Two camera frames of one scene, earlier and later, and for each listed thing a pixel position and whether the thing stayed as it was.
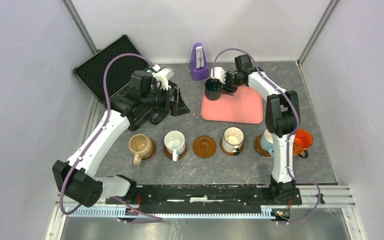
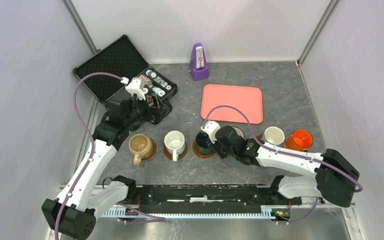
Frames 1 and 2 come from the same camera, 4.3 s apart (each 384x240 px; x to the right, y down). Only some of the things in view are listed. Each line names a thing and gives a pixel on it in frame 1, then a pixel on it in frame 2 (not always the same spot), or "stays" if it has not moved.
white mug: (174, 141) stays
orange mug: (303, 140) stays
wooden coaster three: (170, 155) stays
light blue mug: (267, 141) stays
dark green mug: (212, 89) -> (203, 143)
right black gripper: (227, 90) -> (215, 147)
